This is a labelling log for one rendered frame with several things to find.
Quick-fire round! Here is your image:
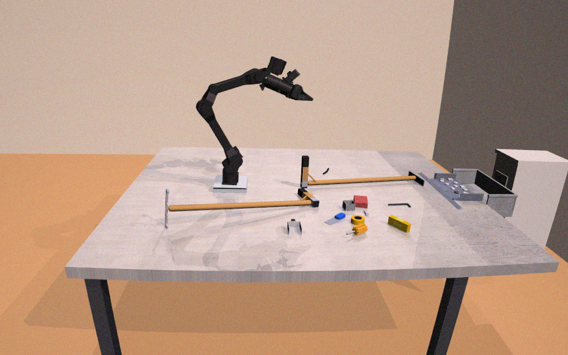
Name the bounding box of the red rectangular block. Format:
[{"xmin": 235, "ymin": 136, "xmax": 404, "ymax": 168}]
[{"xmin": 353, "ymin": 196, "xmax": 368, "ymax": 208}]

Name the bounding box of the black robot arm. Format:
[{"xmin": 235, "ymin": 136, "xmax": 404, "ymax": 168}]
[{"xmin": 196, "ymin": 56, "xmax": 300, "ymax": 185}]

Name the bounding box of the yellow ring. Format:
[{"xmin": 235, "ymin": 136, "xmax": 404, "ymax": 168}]
[{"xmin": 351, "ymin": 215, "xmax": 365, "ymax": 225}]

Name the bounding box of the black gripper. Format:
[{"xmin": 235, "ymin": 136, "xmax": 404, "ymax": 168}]
[{"xmin": 275, "ymin": 79, "xmax": 313, "ymax": 101}]

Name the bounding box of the long tan scraper with grey crossbar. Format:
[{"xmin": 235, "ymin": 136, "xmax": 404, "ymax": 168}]
[{"xmin": 165, "ymin": 188, "xmax": 319, "ymax": 228}]

